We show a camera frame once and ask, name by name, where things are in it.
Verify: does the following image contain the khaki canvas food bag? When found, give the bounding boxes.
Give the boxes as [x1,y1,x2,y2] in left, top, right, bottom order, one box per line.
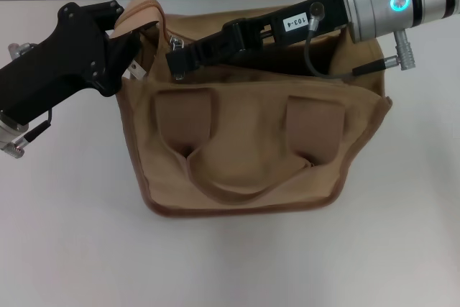
[109,0,393,219]

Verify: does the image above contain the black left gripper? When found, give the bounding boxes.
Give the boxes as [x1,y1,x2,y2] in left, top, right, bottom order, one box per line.
[0,0,143,125]

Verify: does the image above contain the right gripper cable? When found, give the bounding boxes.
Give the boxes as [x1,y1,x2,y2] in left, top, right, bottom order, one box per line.
[304,1,417,78]

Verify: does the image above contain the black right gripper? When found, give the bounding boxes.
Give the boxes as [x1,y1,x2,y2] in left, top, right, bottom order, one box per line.
[165,0,352,81]

